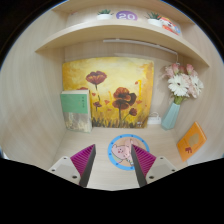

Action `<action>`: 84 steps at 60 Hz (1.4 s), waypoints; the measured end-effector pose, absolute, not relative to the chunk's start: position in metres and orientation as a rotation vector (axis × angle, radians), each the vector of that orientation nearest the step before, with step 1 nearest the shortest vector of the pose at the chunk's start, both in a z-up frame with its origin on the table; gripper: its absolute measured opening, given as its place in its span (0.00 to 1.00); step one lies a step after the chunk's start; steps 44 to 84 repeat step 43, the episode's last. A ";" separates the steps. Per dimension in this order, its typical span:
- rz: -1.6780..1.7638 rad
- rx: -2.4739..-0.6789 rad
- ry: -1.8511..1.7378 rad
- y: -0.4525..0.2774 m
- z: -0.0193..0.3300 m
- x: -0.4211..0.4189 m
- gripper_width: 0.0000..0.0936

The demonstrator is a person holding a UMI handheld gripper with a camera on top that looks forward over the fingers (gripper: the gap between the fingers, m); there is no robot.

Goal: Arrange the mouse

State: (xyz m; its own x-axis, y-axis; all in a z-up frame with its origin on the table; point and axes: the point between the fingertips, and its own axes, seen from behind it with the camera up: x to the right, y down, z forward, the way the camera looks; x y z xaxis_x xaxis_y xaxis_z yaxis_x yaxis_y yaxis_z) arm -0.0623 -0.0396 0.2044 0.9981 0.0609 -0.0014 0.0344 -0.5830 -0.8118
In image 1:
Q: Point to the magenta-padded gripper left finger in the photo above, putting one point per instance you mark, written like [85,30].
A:
[65,168]

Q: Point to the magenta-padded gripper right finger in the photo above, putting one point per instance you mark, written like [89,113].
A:
[160,167]

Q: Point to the pink computer mouse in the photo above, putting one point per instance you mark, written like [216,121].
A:
[120,151]

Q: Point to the round blue cartoon mouse pad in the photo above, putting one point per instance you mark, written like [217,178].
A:
[140,140]

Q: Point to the orange book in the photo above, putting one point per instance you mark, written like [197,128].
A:
[191,141]

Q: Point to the pale teal faceted vase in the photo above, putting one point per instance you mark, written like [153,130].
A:
[170,116]

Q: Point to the green and beige book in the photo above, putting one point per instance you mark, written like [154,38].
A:
[75,110]

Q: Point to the pink and white flower bouquet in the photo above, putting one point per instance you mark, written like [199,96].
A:
[180,85]

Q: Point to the yellow poppy flower painting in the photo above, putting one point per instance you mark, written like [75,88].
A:
[113,83]

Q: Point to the white light bar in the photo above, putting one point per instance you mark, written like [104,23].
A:
[136,43]

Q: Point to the wooden shelf with ornaments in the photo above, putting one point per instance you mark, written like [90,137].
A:
[116,30]

